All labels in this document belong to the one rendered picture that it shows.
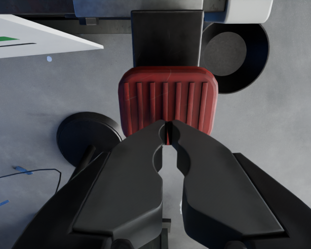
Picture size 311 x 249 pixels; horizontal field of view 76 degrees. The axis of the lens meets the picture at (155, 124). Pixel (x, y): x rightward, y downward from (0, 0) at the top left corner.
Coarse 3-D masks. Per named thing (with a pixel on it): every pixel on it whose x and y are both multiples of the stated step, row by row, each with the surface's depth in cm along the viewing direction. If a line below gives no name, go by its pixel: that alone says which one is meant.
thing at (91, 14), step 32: (0, 0) 23; (32, 0) 23; (64, 0) 23; (96, 0) 21; (128, 0) 21; (160, 0) 21; (192, 0) 21; (224, 0) 23; (64, 32) 79; (96, 32) 79; (128, 32) 78
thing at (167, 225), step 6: (162, 222) 132; (168, 222) 132; (162, 228) 135; (168, 228) 135; (162, 234) 131; (156, 240) 128; (162, 240) 127; (144, 246) 124; (150, 246) 125; (156, 246) 125; (162, 246) 124
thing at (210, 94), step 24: (144, 72) 13; (168, 72) 13; (192, 72) 13; (120, 96) 14; (144, 96) 14; (168, 96) 14; (192, 96) 13; (216, 96) 14; (120, 120) 15; (144, 120) 15; (168, 120) 14; (192, 120) 14; (168, 144) 16
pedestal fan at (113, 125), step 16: (80, 112) 98; (64, 128) 99; (80, 128) 99; (96, 128) 99; (112, 128) 99; (64, 144) 104; (80, 144) 103; (96, 144) 103; (112, 144) 103; (80, 160) 93
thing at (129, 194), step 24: (120, 144) 10; (144, 144) 10; (120, 168) 8; (144, 168) 8; (96, 192) 7; (120, 192) 7; (144, 192) 7; (96, 216) 6; (120, 216) 6; (144, 216) 6; (144, 240) 7
